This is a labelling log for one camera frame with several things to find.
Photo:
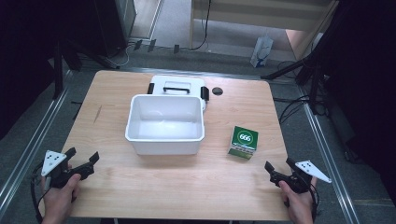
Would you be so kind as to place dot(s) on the white paper bag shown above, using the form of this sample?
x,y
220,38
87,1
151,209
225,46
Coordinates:
x,y
261,51

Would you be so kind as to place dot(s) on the small black floor bracket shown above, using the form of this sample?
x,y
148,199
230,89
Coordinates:
x,y
138,44
176,48

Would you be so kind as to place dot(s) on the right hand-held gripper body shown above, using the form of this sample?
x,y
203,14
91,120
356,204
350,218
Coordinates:
x,y
311,170

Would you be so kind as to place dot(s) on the white plastic storage box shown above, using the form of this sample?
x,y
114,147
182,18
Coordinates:
x,y
165,127

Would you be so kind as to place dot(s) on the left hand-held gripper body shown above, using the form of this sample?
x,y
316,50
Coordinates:
x,y
53,161

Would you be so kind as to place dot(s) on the person's left hand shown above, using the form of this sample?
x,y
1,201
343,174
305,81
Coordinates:
x,y
59,200

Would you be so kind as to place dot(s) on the metal floor rail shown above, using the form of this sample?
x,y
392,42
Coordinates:
x,y
327,155
34,146

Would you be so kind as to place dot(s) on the green carton box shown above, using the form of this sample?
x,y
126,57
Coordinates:
x,y
244,141

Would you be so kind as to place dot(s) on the black metal stand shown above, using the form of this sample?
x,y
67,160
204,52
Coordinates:
x,y
58,71

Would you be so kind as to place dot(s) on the black tripod stand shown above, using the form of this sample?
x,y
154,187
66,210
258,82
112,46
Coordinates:
x,y
313,71

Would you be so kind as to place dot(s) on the person's right hand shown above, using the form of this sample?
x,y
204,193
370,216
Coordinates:
x,y
299,205

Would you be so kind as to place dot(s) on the black table grommet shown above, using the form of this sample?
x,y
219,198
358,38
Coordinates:
x,y
217,91

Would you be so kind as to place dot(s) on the dark cabinet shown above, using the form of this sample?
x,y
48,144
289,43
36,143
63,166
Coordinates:
x,y
113,25

